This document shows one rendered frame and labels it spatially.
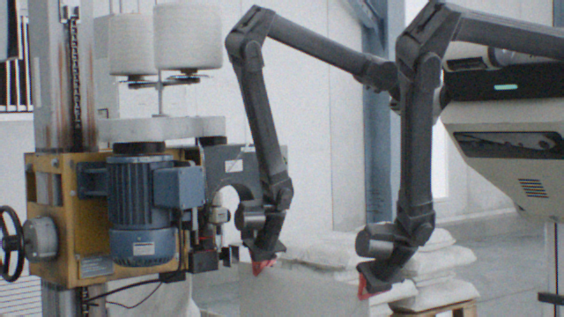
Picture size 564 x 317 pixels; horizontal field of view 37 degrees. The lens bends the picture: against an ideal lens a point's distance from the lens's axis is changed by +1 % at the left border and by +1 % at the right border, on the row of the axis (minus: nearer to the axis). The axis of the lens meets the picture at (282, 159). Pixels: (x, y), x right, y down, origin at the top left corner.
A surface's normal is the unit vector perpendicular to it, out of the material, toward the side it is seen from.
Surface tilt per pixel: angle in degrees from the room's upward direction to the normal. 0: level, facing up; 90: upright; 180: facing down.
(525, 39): 116
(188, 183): 90
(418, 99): 127
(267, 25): 105
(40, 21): 90
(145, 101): 90
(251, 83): 112
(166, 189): 90
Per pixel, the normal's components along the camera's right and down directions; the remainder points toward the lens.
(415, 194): 0.26, 0.40
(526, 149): -0.58, 0.69
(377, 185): -0.78, 0.06
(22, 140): 0.62, 0.02
